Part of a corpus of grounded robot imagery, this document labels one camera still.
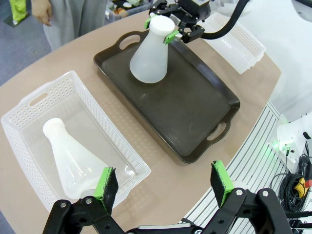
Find clear plastic storage box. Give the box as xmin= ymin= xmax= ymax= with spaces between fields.
xmin=104 ymin=0 xmax=152 ymax=24

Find dark brown plastic tray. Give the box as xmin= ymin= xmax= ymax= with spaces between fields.
xmin=93 ymin=31 xmax=241 ymax=164

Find yellow emergency stop button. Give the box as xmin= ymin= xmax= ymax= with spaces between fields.
xmin=294 ymin=177 xmax=312 ymax=196

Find black cable bundle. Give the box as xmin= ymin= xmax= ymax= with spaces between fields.
xmin=277 ymin=153 xmax=312 ymax=220

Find bright green bag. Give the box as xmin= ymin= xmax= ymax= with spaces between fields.
xmin=9 ymin=0 xmax=31 ymax=25

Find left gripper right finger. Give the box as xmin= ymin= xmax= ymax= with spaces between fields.
xmin=204 ymin=160 xmax=293 ymax=234

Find translucent white conical flask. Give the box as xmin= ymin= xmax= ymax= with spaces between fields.
xmin=42 ymin=117 xmax=116 ymax=199
xmin=129 ymin=16 xmax=176 ymax=84

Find white perforated plastic basket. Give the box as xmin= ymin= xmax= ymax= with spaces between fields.
xmin=0 ymin=70 xmax=152 ymax=213
xmin=201 ymin=11 xmax=267 ymax=75

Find person's right hand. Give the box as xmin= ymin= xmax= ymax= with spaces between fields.
xmin=32 ymin=0 xmax=53 ymax=27

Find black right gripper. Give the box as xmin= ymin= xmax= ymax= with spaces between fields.
xmin=144 ymin=0 xmax=212 ymax=46

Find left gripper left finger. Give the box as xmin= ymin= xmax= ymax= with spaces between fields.
xmin=42 ymin=167 xmax=128 ymax=234

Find grey trousers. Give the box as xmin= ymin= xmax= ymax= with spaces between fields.
xmin=43 ymin=0 xmax=108 ymax=52

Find black right arm cable sleeve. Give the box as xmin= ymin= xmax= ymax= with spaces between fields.
xmin=201 ymin=0 xmax=250 ymax=41

